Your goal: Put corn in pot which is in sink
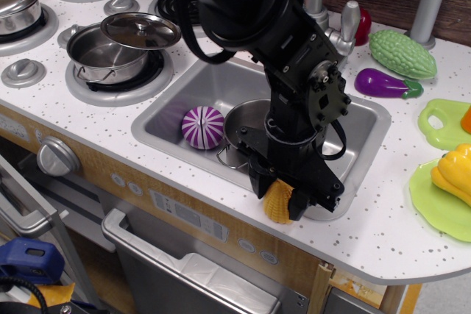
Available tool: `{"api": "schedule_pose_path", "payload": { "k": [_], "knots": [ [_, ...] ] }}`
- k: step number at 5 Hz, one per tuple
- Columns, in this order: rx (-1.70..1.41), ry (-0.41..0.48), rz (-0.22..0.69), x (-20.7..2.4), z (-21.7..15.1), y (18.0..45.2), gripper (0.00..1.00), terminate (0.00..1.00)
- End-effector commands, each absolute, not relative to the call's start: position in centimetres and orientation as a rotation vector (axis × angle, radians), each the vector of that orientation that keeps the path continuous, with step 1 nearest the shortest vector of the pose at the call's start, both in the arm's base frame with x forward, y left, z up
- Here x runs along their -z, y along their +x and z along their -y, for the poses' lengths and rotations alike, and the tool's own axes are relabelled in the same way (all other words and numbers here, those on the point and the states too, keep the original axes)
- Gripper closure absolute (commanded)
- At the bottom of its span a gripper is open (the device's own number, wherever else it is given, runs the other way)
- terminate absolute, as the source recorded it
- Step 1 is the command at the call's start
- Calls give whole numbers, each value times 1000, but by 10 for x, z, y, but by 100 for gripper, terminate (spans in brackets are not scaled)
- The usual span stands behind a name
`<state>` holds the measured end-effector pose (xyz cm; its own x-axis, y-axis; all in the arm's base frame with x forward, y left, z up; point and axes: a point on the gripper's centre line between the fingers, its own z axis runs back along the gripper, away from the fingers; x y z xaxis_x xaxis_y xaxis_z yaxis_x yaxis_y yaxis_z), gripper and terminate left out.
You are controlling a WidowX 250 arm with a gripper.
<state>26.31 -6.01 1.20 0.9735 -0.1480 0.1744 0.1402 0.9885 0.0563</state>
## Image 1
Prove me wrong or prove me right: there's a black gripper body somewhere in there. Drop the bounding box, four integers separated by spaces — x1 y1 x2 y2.
236 126 345 212

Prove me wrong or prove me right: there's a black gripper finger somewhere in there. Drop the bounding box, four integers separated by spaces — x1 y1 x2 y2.
288 188 312 221
248 153 278 199

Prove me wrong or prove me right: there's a yellow toy corn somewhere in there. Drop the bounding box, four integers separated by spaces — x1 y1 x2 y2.
263 179 293 224

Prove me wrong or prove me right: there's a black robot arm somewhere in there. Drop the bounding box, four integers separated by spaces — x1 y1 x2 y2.
174 0 350 221

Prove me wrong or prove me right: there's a steel pot in sink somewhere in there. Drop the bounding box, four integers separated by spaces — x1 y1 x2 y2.
216 99 270 170

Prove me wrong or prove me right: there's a grey toy sink basin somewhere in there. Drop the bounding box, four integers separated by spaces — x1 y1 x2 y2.
132 58 392 221

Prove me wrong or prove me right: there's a steel pot lid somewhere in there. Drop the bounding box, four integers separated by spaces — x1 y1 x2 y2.
100 13 181 50

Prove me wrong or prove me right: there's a steel pot on stove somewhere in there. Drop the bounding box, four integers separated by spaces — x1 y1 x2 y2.
65 22 149 85

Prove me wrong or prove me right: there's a steel lidded pot far left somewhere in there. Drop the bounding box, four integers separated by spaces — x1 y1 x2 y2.
1 0 42 36

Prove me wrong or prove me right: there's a purple white striped toy onion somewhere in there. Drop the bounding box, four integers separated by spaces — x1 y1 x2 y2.
181 106 224 150

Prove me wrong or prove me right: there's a purple toy eggplant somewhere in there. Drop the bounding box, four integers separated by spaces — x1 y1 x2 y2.
354 68 424 99

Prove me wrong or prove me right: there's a silver toy faucet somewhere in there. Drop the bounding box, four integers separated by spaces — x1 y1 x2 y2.
304 0 361 68

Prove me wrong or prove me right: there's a light green toy plate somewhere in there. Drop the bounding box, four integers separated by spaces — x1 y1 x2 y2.
408 159 470 243

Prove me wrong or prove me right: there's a green toy bitter gourd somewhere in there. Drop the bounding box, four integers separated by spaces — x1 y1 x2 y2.
369 29 437 80

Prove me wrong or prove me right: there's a silver dishwasher door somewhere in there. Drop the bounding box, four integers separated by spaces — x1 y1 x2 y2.
102 208 310 313

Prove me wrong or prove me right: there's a red toy fruit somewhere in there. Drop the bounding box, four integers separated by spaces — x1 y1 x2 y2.
355 7 372 46

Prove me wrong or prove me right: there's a yellow toy bell pepper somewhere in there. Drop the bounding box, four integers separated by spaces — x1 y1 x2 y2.
431 143 470 206

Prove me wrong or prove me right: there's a green toy cutting board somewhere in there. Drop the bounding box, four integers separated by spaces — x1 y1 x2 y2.
417 99 470 150

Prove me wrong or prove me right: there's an orange toy item right edge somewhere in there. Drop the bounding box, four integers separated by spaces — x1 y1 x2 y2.
460 107 471 133

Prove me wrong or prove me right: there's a black stove burner back right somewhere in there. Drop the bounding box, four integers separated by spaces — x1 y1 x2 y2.
148 0 206 38

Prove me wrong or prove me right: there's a silver oven knob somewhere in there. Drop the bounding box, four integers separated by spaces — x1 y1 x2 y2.
36 136 81 176

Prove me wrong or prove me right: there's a grey stove knob middle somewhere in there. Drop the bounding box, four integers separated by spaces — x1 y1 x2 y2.
103 0 140 15

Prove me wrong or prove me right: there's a grey stove knob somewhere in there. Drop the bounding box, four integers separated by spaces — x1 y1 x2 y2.
1 59 46 88
103 0 140 15

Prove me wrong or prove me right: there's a grey vertical pole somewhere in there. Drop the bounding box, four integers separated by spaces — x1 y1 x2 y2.
407 0 442 50

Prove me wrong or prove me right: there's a blue clamp tool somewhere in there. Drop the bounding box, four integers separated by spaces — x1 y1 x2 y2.
1 238 65 285

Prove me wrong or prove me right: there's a grey stove knob front left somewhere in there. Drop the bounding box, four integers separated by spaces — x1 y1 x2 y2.
1 59 46 88

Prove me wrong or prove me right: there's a silver oven door handle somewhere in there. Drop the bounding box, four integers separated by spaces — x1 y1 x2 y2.
1 157 58 238

